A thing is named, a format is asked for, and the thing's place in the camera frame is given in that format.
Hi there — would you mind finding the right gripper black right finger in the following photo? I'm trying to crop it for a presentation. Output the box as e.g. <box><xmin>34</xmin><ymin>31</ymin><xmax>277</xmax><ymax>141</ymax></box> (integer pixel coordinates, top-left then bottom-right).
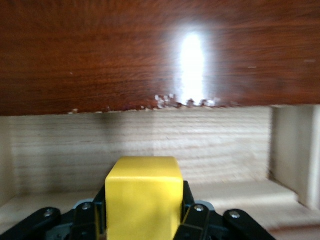
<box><xmin>174</xmin><ymin>180</ymin><xmax>276</xmax><ymax>240</ymax></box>

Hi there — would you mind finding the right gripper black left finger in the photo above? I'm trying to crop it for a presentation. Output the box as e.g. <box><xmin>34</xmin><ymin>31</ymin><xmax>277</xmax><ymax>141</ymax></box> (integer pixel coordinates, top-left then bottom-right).
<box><xmin>14</xmin><ymin>184</ymin><xmax>107</xmax><ymax>240</ymax></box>

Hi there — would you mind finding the yellow cube block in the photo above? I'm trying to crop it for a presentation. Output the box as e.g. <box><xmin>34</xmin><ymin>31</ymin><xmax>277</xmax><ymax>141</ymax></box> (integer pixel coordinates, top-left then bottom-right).
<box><xmin>104</xmin><ymin>156</ymin><xmax>184</xmax><ymax>240</ymax></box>

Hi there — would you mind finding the light wood drawer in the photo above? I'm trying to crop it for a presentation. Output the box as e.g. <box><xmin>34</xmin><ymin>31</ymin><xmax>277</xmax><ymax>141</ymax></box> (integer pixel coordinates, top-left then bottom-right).
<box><xmin>0</xmin><ymin>104</ymin><xmax>320</xmax><ymax>240</ymax></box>

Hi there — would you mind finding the dark red wooden cabinet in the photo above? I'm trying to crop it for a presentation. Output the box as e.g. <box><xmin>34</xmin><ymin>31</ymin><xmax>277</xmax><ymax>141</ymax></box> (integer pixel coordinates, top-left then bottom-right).
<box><xmin>0</xmin><ymin>0</ymin><xmax>320</xmax><ymax>118</ymax></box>

